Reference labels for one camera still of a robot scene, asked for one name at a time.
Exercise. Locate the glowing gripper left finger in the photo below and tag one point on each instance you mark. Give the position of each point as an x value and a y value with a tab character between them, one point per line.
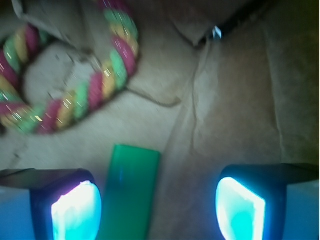
49	204

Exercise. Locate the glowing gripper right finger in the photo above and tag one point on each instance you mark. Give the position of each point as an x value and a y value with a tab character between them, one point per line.
269	202

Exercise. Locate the green rectangular block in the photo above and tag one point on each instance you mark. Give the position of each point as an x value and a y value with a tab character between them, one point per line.
129	193

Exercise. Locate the brown paper bag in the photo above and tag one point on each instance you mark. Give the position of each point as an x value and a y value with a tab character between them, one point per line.
250	98

